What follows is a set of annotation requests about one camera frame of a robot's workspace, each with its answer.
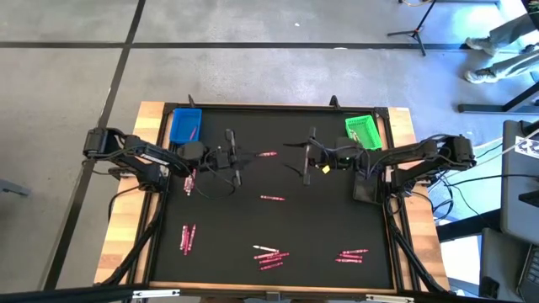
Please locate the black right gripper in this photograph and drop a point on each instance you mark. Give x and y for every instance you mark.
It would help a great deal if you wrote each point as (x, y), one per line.
(322, 157)

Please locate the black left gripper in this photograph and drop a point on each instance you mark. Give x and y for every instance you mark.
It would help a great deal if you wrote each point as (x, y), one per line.
(223, 160)

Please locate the green plastic basket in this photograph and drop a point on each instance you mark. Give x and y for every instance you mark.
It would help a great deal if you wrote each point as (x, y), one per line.
(370, 130)

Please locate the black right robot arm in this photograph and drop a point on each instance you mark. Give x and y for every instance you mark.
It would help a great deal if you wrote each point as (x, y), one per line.
(412, 153)

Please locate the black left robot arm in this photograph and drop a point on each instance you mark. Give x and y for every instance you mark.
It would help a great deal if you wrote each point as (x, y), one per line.
(139, 153)

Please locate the black table mat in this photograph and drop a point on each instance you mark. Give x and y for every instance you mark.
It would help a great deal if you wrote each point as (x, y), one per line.
(252, 227)

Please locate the blue plastic basket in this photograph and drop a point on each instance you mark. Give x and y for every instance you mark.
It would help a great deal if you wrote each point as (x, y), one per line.
(181, 122)

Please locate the black plastic basket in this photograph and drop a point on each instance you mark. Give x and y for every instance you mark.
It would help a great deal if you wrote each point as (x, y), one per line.
(366, 189)

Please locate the black tripod stand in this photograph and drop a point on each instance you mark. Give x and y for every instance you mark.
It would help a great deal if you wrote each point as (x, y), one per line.
(417, 31)

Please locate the black desk leg bar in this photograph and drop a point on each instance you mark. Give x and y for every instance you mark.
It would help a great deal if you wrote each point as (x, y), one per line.
(484, 108)

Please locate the person's shoe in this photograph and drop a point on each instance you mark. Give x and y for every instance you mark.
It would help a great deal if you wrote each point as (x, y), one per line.
(480, 76)
(478, 44)

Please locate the grey desk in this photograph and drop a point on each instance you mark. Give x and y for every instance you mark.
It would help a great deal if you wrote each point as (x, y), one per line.
(518, 202)

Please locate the grey cabinet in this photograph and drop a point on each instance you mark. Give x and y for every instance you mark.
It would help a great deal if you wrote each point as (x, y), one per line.
(501, 261)

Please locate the black overhead beam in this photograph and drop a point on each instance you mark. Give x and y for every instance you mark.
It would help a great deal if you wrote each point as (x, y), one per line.
(63, 294)

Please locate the white marker tag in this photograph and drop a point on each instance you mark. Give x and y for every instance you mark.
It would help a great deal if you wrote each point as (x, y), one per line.
(528, 147)

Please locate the grey floor object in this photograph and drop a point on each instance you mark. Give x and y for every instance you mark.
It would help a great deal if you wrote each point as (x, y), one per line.
(12, 188)

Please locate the person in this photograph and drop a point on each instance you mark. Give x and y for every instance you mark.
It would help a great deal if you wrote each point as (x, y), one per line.
(511, 29)

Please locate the dark laptop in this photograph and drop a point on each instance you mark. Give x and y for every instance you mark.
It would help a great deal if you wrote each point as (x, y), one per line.
(532, 273)

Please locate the black frame bracket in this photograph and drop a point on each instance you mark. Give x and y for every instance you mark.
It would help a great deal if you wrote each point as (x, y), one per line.
(191, 101)
(334, 102)

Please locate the silver metal bracket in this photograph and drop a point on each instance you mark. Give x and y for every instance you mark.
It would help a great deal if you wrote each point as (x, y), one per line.
(389, 299)
(156, 293)

